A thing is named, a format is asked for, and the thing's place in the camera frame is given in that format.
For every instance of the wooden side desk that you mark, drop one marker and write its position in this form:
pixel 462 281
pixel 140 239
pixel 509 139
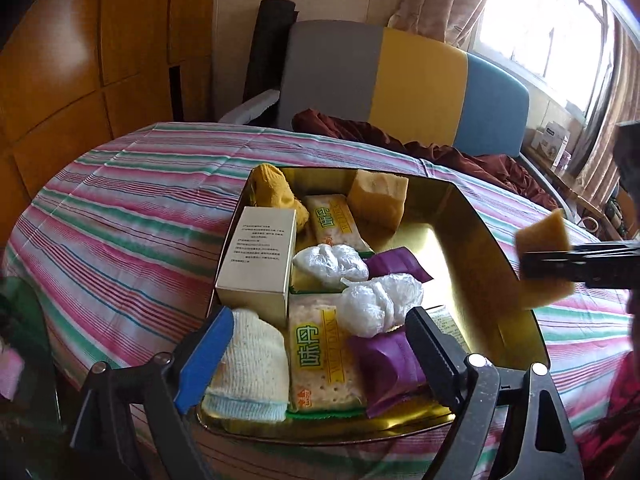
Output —
pixel 595 205

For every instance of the purple snack packet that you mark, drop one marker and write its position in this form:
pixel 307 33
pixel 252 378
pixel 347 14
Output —
pixel 395 262
pixel 387 367

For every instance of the person's red clothing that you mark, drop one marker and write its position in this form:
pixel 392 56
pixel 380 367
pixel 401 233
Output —
pixel 610 420

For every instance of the striped side curtain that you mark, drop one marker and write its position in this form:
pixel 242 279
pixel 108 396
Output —
pixel 600 150

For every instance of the window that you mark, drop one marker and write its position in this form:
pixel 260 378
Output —
pixel 540 25

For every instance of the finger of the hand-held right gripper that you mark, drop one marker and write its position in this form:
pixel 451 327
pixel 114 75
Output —
pixel 580 265

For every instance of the striped tablecloth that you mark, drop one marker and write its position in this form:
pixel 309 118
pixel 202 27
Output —
pixel 125 210

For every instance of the white plastic bag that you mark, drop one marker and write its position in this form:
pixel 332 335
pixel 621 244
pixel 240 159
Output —
pixel 330 264
pixel 380 305

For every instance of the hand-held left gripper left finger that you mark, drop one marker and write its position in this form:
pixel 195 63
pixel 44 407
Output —
pixel 207 360

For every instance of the wooden wardrobe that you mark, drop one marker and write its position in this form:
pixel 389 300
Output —
pixel 75 85

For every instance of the white boxes on desk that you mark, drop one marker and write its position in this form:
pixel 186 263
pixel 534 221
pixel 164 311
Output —
pixel 550 142

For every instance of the pink soft object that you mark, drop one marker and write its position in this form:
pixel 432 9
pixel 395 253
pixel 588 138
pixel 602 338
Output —
pixel 9 372

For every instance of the white knitted sock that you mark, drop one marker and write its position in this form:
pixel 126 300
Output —
pixel 250 365

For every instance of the yellow sponge block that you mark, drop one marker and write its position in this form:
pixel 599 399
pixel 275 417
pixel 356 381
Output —
pixel 375 200
pixel 545 232

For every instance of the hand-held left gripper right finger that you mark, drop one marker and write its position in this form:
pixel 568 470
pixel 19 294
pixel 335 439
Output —
pixel 430 360

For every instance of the gold square tin box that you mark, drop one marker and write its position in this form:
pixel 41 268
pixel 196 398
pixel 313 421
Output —
pixel 450 240

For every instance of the white cardboard box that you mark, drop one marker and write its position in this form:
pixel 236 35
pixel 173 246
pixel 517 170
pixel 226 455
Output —
pixel 260 260

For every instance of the black rolled mat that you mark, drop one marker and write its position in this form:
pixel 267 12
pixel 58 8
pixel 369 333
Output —
pixel 267 50

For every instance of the grey yellow blue chair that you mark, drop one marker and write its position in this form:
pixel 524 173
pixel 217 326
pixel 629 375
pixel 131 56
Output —
pixel 420 75

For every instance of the dark red cloth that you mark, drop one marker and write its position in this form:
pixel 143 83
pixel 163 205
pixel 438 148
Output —
pixel 490 170

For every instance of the patterned beige curtain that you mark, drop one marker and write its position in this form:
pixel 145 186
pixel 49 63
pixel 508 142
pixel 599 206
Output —
pixel 440 0

